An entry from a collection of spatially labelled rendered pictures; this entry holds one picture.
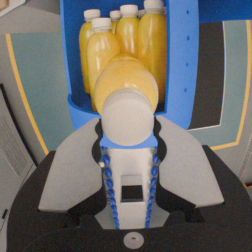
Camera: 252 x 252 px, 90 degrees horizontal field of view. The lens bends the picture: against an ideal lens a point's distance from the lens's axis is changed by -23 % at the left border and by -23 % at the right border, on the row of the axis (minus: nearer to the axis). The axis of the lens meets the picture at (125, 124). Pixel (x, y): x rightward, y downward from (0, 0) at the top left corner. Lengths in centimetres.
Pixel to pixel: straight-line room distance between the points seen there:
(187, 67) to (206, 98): 132
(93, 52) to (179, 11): 17
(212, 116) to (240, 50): 80
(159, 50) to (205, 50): 118
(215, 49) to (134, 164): 118
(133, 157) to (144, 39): 51
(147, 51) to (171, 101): 11
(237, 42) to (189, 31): 160
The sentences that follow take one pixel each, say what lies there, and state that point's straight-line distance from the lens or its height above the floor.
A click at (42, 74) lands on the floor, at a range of 168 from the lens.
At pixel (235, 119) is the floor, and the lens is 211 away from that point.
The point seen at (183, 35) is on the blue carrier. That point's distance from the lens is 25.
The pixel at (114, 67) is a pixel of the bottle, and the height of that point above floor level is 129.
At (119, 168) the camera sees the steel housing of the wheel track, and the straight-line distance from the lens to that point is 74.
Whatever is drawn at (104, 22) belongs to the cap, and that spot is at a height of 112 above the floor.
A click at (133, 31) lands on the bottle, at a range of 35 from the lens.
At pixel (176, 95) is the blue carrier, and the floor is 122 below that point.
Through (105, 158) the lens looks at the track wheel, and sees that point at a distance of 64.
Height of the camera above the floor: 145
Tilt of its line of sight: 60 degrees down
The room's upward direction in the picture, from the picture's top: 179 degrees clockwise
